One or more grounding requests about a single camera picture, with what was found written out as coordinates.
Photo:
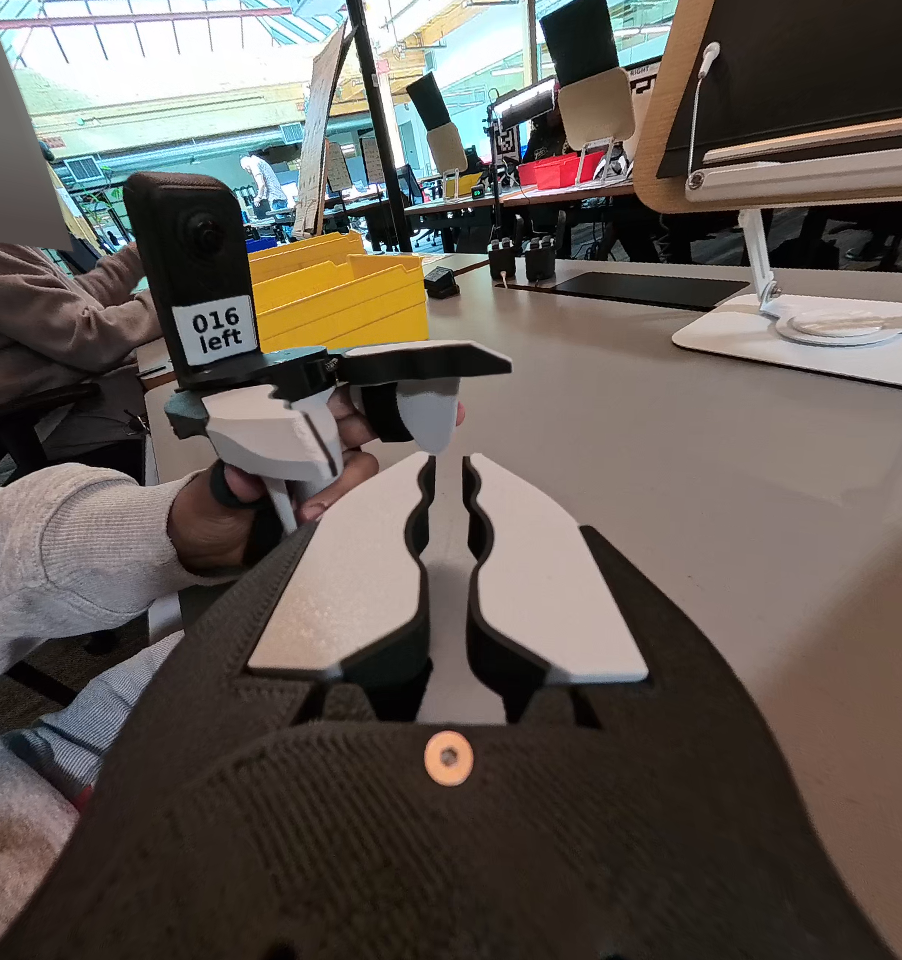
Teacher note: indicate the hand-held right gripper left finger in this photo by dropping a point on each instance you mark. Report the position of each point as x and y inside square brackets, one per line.
[346, 585]

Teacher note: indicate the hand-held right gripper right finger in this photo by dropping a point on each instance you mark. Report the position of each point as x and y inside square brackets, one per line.
[556, 592]

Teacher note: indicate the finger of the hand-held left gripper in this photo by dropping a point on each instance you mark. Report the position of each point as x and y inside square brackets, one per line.
[421, 364]

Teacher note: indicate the person's left forearm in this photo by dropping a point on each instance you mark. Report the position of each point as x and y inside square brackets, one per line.
[68, 555]

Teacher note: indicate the black desk mat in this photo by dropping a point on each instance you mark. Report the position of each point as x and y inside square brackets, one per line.
[646, 291]

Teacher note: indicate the person's left hand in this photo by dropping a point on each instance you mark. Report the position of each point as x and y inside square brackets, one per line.
[203, 532]

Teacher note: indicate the black power adapter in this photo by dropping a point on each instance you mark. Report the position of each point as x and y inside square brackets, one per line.
[442, 283]

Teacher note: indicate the stack of yellow plastic bins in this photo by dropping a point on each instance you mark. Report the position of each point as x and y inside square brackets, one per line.
[346, 307]

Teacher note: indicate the black battery charger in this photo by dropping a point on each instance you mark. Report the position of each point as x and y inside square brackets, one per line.
[502, 262]

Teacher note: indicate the pair of black clamps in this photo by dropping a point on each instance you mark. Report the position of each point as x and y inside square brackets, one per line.
[539, 261]

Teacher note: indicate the wooden beam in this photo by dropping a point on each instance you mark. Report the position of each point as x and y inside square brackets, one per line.
[320, 150]

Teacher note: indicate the black pole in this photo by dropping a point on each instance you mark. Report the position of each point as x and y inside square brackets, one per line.
[380, 150]

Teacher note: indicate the beige board on stand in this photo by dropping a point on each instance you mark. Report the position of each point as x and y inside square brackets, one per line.
[593, 97]
[443, 142]

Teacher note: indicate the red plastic bin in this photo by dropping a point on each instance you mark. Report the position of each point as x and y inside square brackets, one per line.
[563, 171]

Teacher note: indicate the white stand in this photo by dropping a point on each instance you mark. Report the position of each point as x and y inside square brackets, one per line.
[796, 337]

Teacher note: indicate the grey hoodie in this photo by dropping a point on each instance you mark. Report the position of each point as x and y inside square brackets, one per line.
[8, 840]

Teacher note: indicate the wood framed black board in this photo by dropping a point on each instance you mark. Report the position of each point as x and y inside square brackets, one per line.
[796, 75]

